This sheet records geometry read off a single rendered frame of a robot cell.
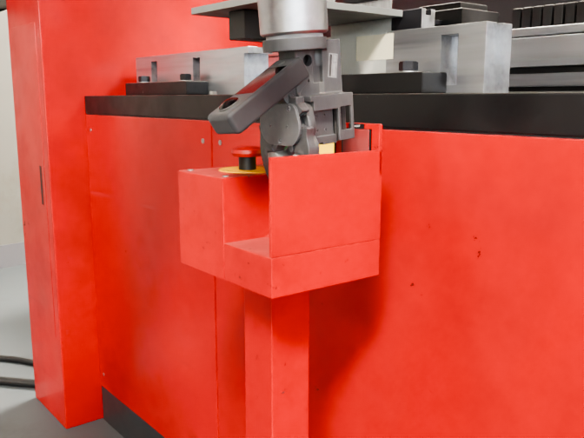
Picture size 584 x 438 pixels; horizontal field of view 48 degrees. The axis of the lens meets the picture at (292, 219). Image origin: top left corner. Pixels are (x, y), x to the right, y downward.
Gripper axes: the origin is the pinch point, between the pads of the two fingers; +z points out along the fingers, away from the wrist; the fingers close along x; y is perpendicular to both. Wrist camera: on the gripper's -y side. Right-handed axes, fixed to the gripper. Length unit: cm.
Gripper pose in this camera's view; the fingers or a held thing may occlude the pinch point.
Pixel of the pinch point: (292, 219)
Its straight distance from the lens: 76.0
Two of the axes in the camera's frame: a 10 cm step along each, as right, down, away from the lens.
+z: 0.7, 9.7, 2.3
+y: 7.9, -2.0, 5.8
